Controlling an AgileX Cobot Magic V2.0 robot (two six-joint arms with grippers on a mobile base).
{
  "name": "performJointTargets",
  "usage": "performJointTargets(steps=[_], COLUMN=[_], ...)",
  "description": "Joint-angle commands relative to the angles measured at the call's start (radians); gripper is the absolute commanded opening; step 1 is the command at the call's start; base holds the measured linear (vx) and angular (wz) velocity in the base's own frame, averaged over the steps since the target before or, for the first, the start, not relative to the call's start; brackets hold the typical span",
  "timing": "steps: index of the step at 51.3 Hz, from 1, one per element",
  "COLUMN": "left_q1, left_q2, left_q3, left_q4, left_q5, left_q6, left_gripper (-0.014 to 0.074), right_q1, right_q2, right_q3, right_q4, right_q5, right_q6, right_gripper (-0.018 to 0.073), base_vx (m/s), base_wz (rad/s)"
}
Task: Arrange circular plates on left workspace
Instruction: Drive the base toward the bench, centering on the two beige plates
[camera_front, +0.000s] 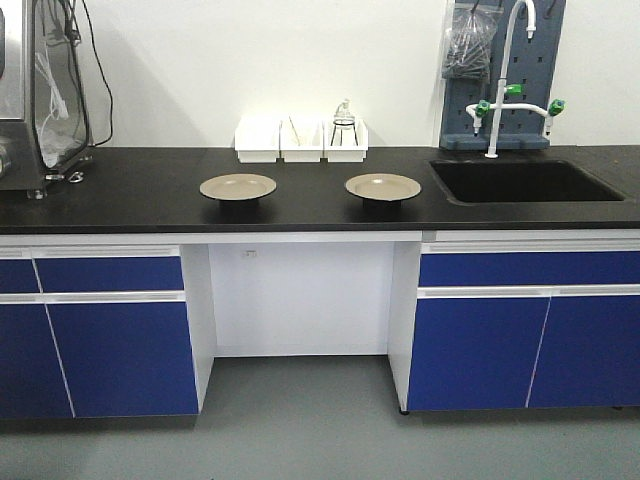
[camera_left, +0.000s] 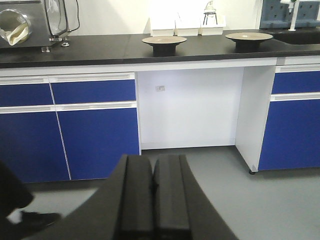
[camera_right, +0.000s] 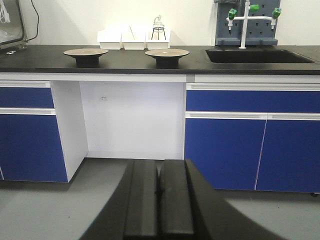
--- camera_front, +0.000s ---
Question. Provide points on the glass alcohol lamp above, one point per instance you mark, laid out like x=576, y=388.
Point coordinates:
x=343, y=117

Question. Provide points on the beige round plate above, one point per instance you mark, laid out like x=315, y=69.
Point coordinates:
x=238, y=187
x=383, y=187

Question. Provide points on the right white plastic bin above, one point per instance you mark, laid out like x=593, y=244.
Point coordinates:
x=346, y=154

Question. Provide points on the blue cabinet unit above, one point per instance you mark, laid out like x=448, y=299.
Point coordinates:
x=96, y=332
x=524, y=328

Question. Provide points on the stainless steel machine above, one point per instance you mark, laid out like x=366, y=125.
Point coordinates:
x=44, y=121

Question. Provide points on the left white plastic bin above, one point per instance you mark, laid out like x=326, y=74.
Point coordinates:
x=256, y=139

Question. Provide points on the white gooseneck lab faucet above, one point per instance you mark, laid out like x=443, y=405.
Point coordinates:
x=521, y=113

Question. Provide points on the left blue cabinet unit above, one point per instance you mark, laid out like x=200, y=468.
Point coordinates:
x=96, y=332

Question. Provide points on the middle white plastic bin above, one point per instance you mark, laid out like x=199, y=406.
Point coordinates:
x=301, y=139

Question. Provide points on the white plastic bin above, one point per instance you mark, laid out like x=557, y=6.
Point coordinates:
x=346, y=154
x=301, y=139
x=256, y=139

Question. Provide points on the blue-grey pegboard drying rack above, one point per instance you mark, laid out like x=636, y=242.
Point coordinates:
x=457, y=126

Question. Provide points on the black wire tripod stand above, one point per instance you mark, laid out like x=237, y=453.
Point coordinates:
x=343, y=137

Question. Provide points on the black lab sink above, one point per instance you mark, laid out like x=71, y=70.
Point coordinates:
x=501, y=181

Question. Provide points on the plastic bag of pegs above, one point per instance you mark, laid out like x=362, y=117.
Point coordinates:
x=468, y=41

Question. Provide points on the right blue cabinet unit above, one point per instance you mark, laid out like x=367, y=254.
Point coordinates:
x=524, y=328

